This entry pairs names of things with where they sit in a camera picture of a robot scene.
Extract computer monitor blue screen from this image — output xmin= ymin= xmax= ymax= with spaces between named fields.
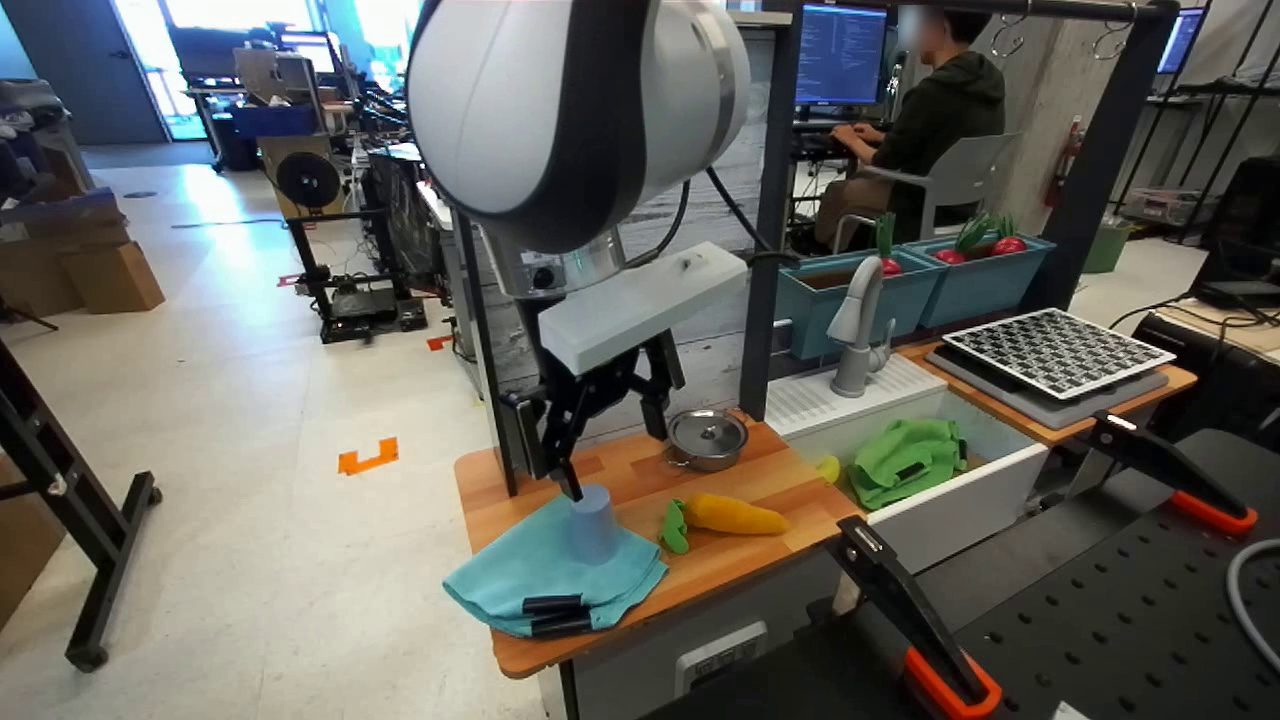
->
xmin=790 ymin=0 xmax=896 ymax=117

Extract grey cable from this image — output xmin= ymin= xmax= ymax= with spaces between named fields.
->
xmin=1225 ymin=533 xmax=1280 ymax=673

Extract black perforated mounting board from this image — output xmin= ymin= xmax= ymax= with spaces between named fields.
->
xmin=637 ymin=425 xmax=1280 ymax=720

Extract black printer with spool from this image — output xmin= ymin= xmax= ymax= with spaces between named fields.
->
xmin=254 ymin=130 xmax=432 ymax=347

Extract yellow plush carrot toy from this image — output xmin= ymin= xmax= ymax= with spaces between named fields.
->
xmin=654 ymin=489 xmax=794 ymax=562

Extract grey plastic chair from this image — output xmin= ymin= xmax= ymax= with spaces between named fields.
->
xmin=862 ymin=130 xmax=1011 ymax=243

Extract black white calibration board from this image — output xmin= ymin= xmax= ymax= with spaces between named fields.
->
xmin=934 ymin=304 xmax=1180 ymax=409

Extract dark grey door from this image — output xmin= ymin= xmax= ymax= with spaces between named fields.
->
xmin=3 ymin=0 xmax=171 ymax=150

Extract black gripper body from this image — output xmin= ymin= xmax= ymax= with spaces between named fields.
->
xmin=551 ymin=329 xmax=688 ymax=429

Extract white toy sink basin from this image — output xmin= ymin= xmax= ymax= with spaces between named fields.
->
xmin=763 ymin=347 xmax=1061 ymax=580

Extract black office chair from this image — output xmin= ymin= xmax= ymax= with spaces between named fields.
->
xmin=1186 ymin=150 xmax=1280 ymax=312

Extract stacked cardboard boxes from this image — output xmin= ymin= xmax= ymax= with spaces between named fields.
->
xmin=0 ymin=185 xmax=168 ymax=319

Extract green microfiber cloth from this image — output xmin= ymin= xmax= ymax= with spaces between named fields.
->
xmin=845 ymin=413 xmax=971 ymax=517

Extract dark kitchen frame post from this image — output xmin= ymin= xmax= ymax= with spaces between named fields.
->
xmin=731 ymin=0 xmax=802 ymax=425

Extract wooden toy kitchen counter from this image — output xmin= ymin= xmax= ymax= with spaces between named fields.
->
xmin=446 ymin=336 xmax=1202 ymax=720

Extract teal planter box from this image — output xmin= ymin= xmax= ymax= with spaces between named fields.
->
xmin=773 ymin=248 xmax=944 ymax=369
xmin=905 ymin=232 xmax=1061 ymax=340

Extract teal microfiber cloth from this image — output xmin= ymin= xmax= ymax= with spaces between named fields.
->
xmin=440 ymin=494 xmax=672 ymax=646

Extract black clamp orange tip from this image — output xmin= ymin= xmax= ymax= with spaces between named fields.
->
xmin=824 ymin=511 xmax=1006 ymax=720
xmin=1063 ymin=409 xmax=1264 ymax=543

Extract seated person dark hoodie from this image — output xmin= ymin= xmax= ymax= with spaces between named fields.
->
xmin=809 ymin=4 xmax=1011 ymax=253

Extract red fire extinguisher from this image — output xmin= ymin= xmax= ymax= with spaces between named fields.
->
xmin=1043 ymin=113 xmax=1086 ymax=214

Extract small metal bowl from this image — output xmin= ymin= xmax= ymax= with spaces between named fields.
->
xmin=659 ymin=406 xmax=757 ymax=478

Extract light blue plastic cup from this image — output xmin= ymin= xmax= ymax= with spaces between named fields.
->
xmin=562 ymin=482 xmax=624 ymax=569

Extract black metal stand leg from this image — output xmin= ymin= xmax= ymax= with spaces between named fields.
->
xmin=0 ymin=336 xmax=168 ymax=675

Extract red plush radish toy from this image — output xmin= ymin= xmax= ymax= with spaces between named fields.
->
xmin=927 ymin=214 xmax=1031 ymax=265
xmin=869 ymin=207 xmax=911 ymax=284

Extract grey toy faucet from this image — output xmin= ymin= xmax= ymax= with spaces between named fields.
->
xmin=824 ymin=253 xmax=898 ymax=406

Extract orange floor tape marker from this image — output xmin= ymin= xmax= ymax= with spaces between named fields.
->
xmin=332 ymin=434 xmax=404 ymax=482

